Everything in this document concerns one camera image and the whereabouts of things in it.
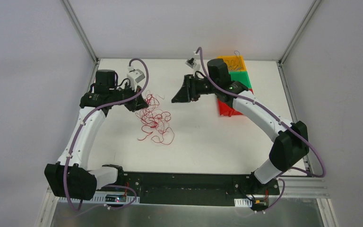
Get left circuit board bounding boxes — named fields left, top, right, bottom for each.
left=105, top=194, right=127, bottom=204

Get right white cable duct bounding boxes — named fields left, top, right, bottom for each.
left=234, top=198, right=252, bottom=208

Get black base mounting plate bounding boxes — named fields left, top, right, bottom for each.
left=95, top=171, right=281, bottom=207

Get aluminium frame rail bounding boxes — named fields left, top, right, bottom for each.
left=37, top=172, right=338, bottom=227

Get right circuit board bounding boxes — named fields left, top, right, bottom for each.
left=251, top=201, right=268, bottom=211

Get circuit board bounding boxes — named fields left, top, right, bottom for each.
left=251, top=201, right=268, bottom=211
left=105, top=194, right=127, bottom=204

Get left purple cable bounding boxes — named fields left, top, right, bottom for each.
left=63, top=58, right=150, bottom=212

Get red wires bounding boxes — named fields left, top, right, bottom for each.
left=135, top=91, right=175, bottom=146

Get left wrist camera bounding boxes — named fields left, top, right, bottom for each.
left=127, top=70, right=145, bottom=92

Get yellow plastic bin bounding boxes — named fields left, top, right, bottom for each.
left=217, top=55, right=246, bottom=71

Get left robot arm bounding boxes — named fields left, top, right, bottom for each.
left=44, top=66, right=148, bottom=201

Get green plastic bin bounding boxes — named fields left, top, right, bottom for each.
left=229, top=71, right=252, bottom=89

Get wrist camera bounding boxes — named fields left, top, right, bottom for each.
left=185, top=58, right=200, bottom=73
left=127, top=70, right=145, bottom=92

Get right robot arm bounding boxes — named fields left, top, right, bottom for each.
left=171, top=58, right=309, bottom=194

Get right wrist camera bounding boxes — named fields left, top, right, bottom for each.
left=185, top=58, right=200, bottom=73

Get red plastic bin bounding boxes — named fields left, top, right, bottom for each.
left=216, top=94, right=242, bottom=117

